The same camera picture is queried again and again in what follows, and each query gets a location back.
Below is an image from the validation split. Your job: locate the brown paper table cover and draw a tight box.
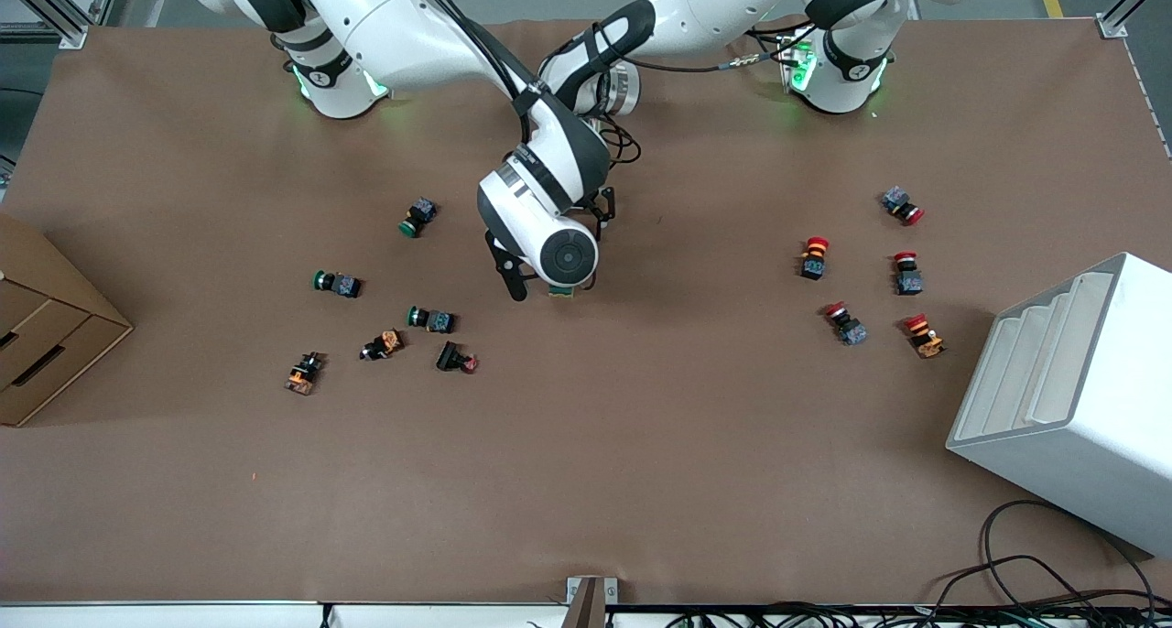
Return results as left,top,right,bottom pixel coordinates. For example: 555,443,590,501
0,15,1172,606

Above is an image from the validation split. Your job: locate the brown cardboard box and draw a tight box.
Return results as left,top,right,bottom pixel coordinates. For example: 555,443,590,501
0,211,134,428

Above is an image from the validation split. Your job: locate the white slotted rack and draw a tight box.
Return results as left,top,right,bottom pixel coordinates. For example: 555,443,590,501
946,252,1172,558

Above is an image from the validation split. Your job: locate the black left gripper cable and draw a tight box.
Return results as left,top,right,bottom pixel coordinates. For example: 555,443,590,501
593,115,644,168

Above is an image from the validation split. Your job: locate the orange black selector switch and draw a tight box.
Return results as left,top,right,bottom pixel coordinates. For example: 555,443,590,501
284,352,326,396
359,329,405,362

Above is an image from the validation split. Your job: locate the black left arm base cable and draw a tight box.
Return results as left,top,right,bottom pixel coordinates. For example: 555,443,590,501
630,24,818,76

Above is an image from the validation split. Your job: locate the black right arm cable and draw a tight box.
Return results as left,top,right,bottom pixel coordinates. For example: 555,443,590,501
401,0,552,100

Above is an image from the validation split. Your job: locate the metal camera post bracket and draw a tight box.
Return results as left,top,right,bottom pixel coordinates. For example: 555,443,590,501
565,576,619,628

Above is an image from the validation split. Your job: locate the black cable bundle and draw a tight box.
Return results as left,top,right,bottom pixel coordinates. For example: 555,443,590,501
668,601,1172,628

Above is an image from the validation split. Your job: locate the white table edge rail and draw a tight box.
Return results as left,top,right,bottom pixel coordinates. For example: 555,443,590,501
0,601,569,628

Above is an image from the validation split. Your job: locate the black looped cable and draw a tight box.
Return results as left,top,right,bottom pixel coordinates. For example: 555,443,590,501
920,555,1104,611
982,500,1156,611

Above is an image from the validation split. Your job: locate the aluminium frame profile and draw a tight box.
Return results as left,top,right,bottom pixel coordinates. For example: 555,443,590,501
1094,0,1172,39
0,0,92,50

